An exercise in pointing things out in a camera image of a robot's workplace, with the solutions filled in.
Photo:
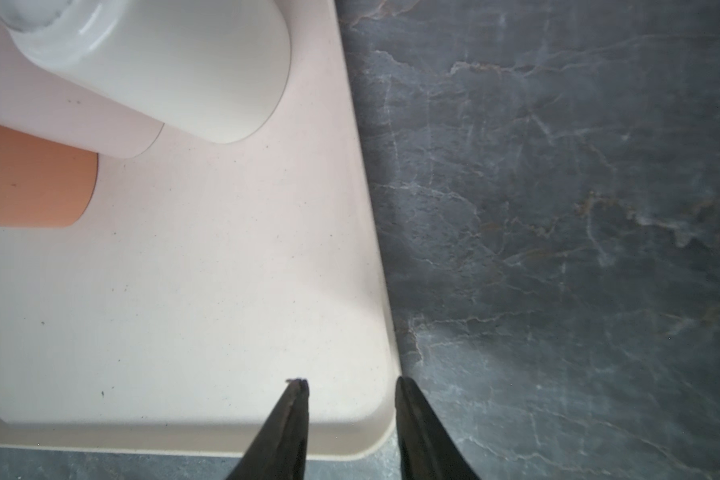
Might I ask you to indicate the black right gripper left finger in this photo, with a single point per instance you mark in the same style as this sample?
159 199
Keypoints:
279 449

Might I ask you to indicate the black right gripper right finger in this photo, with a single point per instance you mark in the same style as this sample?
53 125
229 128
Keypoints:
426 449

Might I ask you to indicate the cream and orange mug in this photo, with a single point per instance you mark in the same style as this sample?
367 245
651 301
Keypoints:
43 184

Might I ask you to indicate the cream mug rear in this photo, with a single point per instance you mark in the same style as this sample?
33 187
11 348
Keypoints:
213 69

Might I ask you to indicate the pink mug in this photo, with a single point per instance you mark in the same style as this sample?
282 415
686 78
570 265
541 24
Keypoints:
38 103

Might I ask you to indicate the beige tray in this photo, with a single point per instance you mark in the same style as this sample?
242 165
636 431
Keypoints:
201 279

